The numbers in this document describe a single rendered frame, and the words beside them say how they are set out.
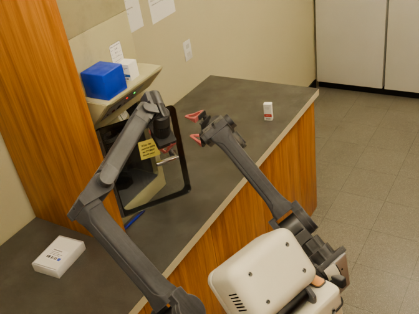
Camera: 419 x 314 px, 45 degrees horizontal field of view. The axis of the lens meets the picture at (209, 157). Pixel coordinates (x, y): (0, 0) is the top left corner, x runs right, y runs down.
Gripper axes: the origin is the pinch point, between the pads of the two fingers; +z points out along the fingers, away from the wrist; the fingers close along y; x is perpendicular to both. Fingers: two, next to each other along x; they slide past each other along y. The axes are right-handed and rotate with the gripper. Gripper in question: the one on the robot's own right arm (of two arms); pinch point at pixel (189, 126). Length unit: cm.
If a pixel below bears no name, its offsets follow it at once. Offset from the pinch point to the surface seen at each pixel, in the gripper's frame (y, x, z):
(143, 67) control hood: 31.6, 9.7, 6.0
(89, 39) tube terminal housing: 50, 25, 11
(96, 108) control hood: 32, 38, 4
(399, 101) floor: -143, -255, -18
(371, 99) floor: -142, -252, 6
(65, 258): -17, 66, 16
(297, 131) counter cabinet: -46, -67, -13
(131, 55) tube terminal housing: 35.6, 8.7, 11.4
